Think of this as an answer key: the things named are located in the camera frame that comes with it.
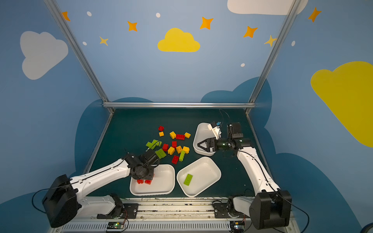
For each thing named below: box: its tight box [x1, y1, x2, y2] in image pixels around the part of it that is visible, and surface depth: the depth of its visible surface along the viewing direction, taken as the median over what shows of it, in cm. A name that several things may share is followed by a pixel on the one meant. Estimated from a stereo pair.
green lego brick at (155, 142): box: [152, 139, 163, 148], surface depth 103 cm
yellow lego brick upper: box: [169, 130, 177, 140], surface depth 106 cm
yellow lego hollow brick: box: [175, 145, 183, 154], surface depth 97 cm
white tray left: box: [129, 164, 176, 197], surface depth 84 cm
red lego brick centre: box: [162, 143, 170, 152], surface depth 98 cm
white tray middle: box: [176, 156, 222, 198], surface depth 88 cm
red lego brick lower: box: [171, 155, 180, 165], surface depth 93 cm
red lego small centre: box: [171, 140, 178, 149], surface depth 98 cm
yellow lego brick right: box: [182, 146, 190, 154], surface depth 98 cm
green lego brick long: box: [183, 173, 193, 187], surface depth 86 cm
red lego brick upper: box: [175, 133, 186, 141], surface depth 106 cm
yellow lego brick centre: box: [167, 146, 176, 155], surface depth 97 cm
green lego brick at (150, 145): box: [145, 141, 155, 150], surface depth 103 cm
